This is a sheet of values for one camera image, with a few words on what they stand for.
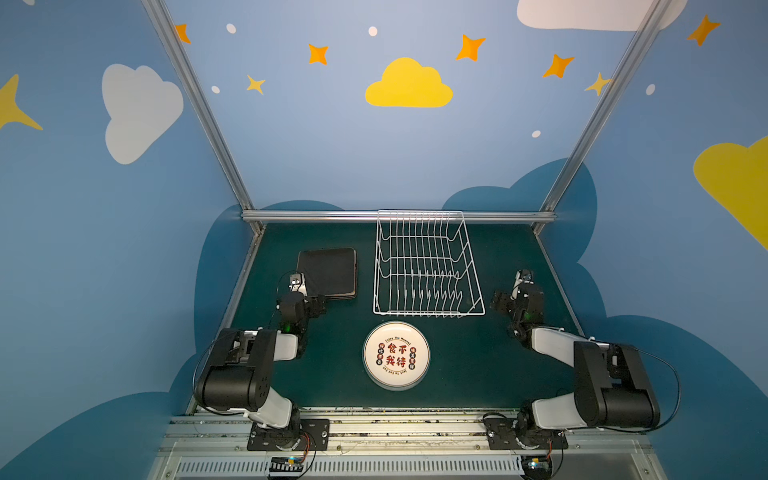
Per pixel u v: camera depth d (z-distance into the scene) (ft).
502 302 2.84
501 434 2.44
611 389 1.47
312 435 2.42
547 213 3.80
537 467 2.40
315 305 2.83
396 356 2.82
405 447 2.41
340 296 3.24
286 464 2.40
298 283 2.67
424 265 3.53
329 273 3.37
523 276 2.69
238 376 1.51
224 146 3.14
